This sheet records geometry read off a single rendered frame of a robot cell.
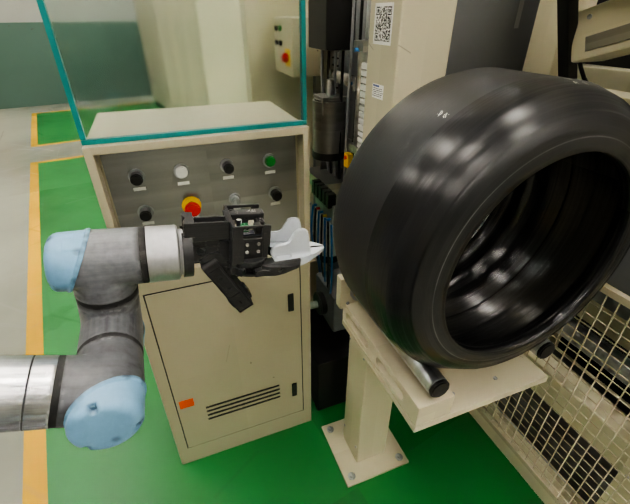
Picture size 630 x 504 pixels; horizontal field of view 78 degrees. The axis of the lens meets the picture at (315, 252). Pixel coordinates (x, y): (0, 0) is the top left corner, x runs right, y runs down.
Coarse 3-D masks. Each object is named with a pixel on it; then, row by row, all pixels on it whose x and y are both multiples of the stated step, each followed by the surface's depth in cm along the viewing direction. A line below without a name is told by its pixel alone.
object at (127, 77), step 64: (64, 0) 76; (128, 0) 80; (192, 0) 83; (256, 0) 88; (64, 64) 81; (128, 64) 85; (192, 64) 89; (256, 64) 94; (128, 128) 91; (192, 128) 96; (256, 128) 101
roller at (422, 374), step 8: (392, 344) 87; (400, 352) 84; (408, 360) 81; (416, 368) 79; (424, 368) 78; (432, 368) 78; (416, 376) 79; (424, 376) 77; (432, 376) 76; (440, 376) 76; (424, 384) 77; (432, 384) 75; (440, 384) 75; (448, 384) 76; (432, 392) 75; (440, 392) 76
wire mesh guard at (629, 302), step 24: (600, 360) 94; (624, 360) 88; (576, 384) 101; (600, 384) 95; (480, 408) 139; (552, 408) 110; (600, 408) 96; (504, 432) 131; (552, 432) 111; (528, 456) 122; (552, 456) 113; (600, 456) 98; (552, 480) 114
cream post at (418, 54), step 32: (384, 0) 78; (416, 0) 74; (448, 0) 76; (416, 32) 77; (448, 32) 79; (384, 64) 82; (416, 64) 80; (384, 96) 85; (352, 352) 134; (352, 384) 140; (352, 416) 147; (384, 416) 144; (352, 448) 155; (384, 448) 156
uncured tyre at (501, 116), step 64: (384, 128) 65; (448, 128) 55; (512, 128) 51; (576, 128) 53; (384, 192) 60; (448, 192) 53; (512, 192) 93; (576, 192) 84; (384, 256) 59; (448, 256) 56; (512, 256) 97; (576, 256) 85; (384, 320) 65; (448, 320) 92; (512, 320) 88
